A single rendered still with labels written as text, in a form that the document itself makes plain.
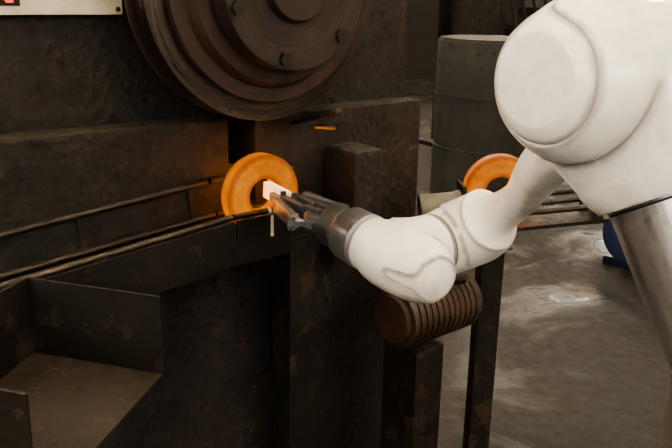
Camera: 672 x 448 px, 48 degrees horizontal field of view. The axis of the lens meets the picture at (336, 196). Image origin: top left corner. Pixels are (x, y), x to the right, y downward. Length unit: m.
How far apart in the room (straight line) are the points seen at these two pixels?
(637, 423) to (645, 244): 1.67
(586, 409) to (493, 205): 1.22
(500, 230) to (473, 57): 2.85
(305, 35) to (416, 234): 0.41
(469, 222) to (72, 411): 0.61
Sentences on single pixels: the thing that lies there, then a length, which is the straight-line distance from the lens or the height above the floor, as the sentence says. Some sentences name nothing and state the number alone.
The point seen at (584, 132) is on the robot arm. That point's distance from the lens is 0.56.
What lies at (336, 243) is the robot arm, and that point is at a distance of 1.18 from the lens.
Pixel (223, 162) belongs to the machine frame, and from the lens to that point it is 1.45.
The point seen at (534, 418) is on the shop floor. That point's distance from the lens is 2.20.
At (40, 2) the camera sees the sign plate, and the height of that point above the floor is 1.08.
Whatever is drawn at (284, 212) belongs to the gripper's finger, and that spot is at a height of 0.74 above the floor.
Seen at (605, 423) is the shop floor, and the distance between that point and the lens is 2.24.
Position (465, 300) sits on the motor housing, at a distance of 1.60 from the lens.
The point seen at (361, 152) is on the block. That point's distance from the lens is 1.51.
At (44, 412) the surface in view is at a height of 0.60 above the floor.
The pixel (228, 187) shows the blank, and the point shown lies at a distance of 1.38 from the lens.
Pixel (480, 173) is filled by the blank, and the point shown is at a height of 0.74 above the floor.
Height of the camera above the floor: 1.11
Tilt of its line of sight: 15 degrees down
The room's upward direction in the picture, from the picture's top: 1 degrees clockwise
